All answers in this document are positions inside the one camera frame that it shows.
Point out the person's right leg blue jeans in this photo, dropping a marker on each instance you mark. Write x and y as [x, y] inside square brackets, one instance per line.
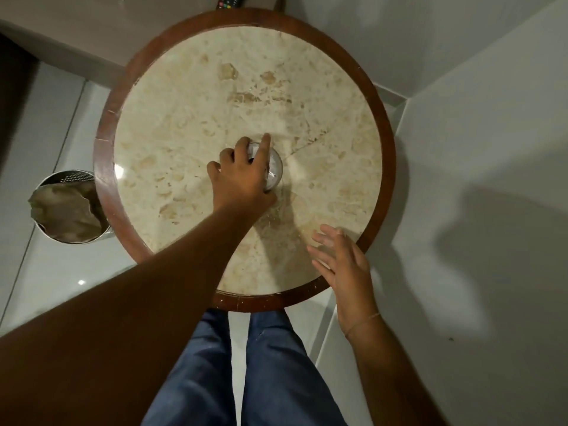
[284, 377]

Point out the crumpled plastic bin liner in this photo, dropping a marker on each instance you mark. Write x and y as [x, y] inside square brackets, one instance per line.
[62, 212]

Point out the person's right thumb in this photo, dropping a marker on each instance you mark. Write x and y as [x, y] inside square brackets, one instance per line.
[324, 270]

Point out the round marble table wooden rim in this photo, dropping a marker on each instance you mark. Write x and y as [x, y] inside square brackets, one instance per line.
[199, 106]

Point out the person's left little finger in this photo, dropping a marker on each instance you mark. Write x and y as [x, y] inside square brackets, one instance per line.
[213, 168]

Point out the person's left hand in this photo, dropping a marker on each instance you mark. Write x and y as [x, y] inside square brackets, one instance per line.
[237, 181]

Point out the person's right forearm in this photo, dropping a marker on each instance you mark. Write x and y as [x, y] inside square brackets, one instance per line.
[390, 377]

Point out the person's leg blue jeans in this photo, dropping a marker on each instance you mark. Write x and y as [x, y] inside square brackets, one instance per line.
[284, 377]
[199, 385]

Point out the person's right middle finger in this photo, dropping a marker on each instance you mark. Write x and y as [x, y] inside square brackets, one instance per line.
[324, 241]

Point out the person's right hand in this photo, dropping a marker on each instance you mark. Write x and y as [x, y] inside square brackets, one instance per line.
[350, 279]

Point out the person's left middle finger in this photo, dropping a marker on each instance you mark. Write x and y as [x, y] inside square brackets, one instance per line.
[243, 147]

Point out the dark brown wooden panel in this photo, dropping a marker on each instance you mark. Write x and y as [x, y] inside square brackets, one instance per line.
[13, 93]

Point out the person's left leg blue jeans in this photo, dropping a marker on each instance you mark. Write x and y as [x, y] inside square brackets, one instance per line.
[199, 385]

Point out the perforated metal waste bin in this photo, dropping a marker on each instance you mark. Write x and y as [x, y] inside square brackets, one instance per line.
[71, 176]

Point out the person's left forearm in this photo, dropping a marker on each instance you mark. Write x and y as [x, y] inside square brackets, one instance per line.
[111, 328]

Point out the black remote control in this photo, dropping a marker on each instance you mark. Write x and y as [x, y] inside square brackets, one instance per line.
[230, 0]

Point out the clear drinking glass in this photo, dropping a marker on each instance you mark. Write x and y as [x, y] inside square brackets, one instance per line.
[276, 166]

